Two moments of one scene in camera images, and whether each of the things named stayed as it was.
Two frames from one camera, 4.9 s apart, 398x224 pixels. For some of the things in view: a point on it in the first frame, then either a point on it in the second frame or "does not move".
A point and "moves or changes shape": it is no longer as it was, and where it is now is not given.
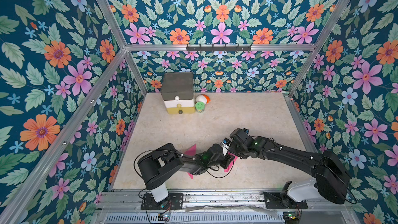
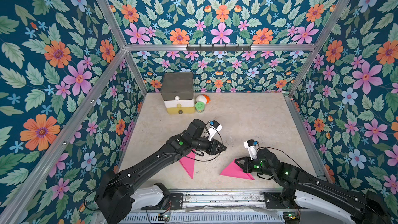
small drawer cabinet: (177, 93) does not move
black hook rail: (218, 49) does not move
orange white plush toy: (202, 97) does not move
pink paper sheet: (231, 164) moves or changes shape
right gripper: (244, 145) -> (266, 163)
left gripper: (225, 162) -> (212, 146)
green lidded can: (200, 107) does not move
